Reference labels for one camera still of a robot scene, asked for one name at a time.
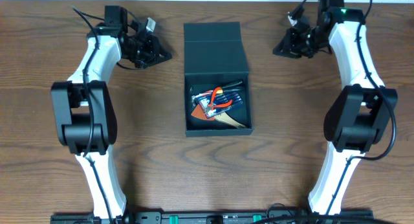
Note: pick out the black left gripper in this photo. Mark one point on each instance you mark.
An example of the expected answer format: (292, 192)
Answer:
(152, 50)

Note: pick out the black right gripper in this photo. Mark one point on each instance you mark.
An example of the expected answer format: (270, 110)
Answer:
(290, 44)

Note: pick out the dark green box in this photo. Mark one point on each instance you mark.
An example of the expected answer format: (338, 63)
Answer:
(214, 57)

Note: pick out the red handled pliers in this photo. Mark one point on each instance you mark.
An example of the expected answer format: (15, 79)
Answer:
(220, 102)

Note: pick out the blue precision screwdriver set case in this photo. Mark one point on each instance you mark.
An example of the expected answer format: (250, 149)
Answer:
(204, 101)

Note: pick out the black yellow screwdriver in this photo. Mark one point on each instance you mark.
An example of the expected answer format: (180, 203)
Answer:
(226, 88)

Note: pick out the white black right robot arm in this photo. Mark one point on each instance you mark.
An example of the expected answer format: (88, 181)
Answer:
(361, 123)

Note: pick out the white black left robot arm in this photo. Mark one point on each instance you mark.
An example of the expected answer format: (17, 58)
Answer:
(84, 115)

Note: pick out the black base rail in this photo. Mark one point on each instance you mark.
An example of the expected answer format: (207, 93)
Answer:
(195, 218)

